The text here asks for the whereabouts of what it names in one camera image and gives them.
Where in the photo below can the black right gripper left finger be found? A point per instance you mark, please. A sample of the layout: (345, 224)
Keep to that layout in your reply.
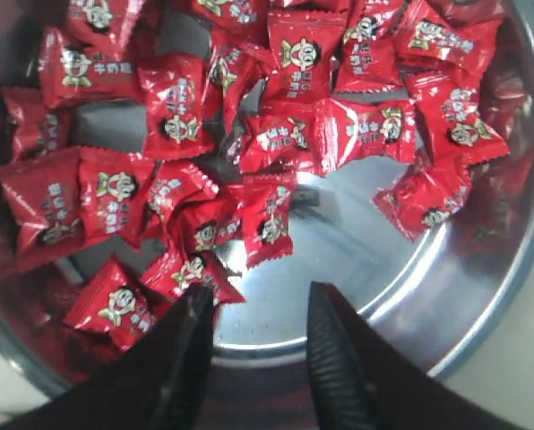
(159, 383)

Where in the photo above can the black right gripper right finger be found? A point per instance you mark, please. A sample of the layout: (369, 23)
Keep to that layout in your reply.
(360, 381)

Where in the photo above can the round stainless steel plate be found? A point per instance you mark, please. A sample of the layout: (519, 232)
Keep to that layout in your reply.
(431, 298)

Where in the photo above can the red wrapped candy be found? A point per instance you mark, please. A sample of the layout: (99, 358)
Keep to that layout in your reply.
(203, 226)
(244, 18)
(278, 140)
(173, 273)
(114, 186)
(105, 24)
(346, 130)
(178, 182)
(37, 129)
(422, 33)
(44, 197)
(71, 73)
(425, 196)
(265, 217)
(112, 303)
(302, 43)
(172, 90)
(368, 63)
(454, 126)
(234, 67)

